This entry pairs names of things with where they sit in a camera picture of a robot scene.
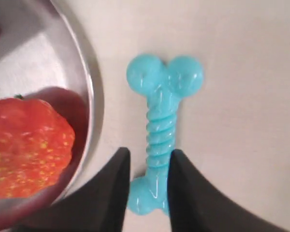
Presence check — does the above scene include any orange fruit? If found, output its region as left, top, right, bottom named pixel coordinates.
left=0, top=98, right=75, bottom=199

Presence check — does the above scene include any blue dumbbell toy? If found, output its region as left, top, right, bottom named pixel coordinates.
left=126, top=54, right=203, bottom=215

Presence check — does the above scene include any round stainless steel plate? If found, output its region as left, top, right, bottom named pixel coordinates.
left=0, top=0, right=104, bottom=211

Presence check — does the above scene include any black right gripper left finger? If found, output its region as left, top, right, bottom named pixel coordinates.
left=14, top=147, right=131, bottom=232

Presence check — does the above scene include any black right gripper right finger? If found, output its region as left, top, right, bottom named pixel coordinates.
left=168, top=149, right=290, bottom=232

